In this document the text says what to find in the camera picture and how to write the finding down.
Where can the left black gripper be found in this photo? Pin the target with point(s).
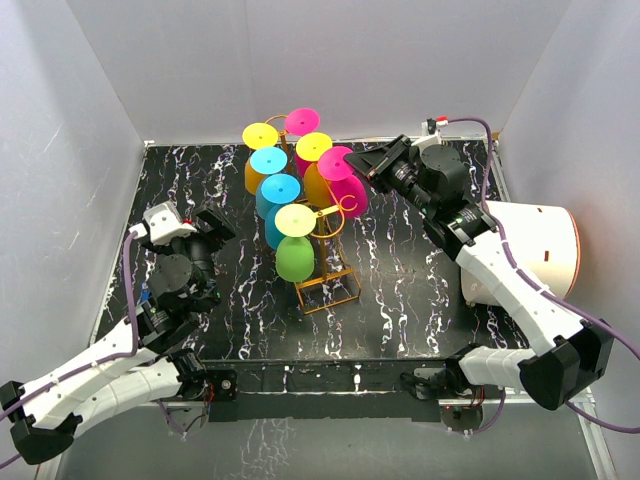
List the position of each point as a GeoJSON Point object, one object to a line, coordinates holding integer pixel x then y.
{"type": "Point", "coordinates": [220, 229]}

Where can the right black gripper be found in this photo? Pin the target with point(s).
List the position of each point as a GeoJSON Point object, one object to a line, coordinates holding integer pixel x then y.
{"type": "Point", "coordinates": [373, 161]}

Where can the orange plastic wine glass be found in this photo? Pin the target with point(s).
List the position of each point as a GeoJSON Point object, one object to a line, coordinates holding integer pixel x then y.
{"type": "Point", "coordinates": [310, 148]}

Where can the magenta plastic wine glass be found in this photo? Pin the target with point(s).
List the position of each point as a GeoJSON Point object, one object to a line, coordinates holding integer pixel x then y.
{"type": "Point", "coordinates": [300, 122]}

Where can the light blue plastic wine glass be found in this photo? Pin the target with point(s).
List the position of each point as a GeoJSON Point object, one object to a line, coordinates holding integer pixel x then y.
{"type": "Point", "coordinates": [263, 162]}

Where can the green plastic wine glass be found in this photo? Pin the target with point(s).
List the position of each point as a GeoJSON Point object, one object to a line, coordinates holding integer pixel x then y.
{"type": "Point", "coordinates": [295, 259]}

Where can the yellow-orange plastic wine glass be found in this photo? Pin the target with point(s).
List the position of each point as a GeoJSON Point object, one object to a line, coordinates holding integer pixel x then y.
{"type": "Point", "coordinates": [258, 135]}

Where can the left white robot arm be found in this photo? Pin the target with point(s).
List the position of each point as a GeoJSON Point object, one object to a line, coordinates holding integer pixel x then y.
{"type": "Point", "coordinates": [170, 279]}

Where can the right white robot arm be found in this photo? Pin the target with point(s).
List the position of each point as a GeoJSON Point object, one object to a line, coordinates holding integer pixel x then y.
{"type": "Point", "coordinates": [567, 352]}

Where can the white cylindrical lamp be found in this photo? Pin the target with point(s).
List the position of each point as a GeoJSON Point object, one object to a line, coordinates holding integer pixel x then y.
{"type": "Point", "coordinates": [543, 239]}

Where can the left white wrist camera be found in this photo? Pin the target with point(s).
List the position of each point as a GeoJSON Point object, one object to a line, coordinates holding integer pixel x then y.
{"type": "Point", "coordinates": [162, 223]}

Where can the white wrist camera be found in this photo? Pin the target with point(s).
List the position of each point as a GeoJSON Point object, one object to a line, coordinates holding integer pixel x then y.
{"type": "Point", "coordinates": [162, 223]}
{"type": "Point", "coordinates": [431, 133]}

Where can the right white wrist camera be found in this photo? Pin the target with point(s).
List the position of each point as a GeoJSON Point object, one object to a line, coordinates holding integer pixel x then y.
{"type": "Point", "coordinates": [431, 133]}

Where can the gold wire wine glass rack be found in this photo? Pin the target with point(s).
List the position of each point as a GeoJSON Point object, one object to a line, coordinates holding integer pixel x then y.
{"type": "Point", "coordinates": [333, 281]}

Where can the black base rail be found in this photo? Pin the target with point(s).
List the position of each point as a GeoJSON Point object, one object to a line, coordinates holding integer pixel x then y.
{"type": "Point", "coordinates": [335, 389]}

